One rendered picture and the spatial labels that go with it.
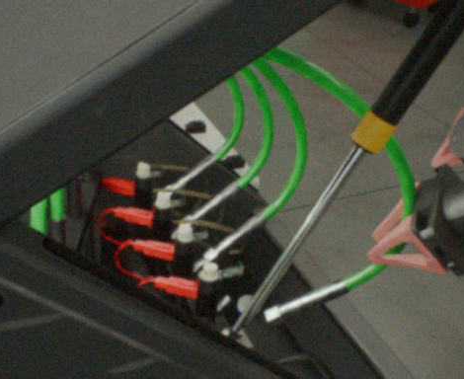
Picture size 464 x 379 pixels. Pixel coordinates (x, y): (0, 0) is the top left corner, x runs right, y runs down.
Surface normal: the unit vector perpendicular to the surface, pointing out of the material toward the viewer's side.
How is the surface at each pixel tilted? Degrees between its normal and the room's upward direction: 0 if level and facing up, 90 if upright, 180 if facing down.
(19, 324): 90
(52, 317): 90
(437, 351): 0
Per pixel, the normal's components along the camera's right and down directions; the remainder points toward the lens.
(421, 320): 0.09, -0.81
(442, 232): 0.68, -0.32
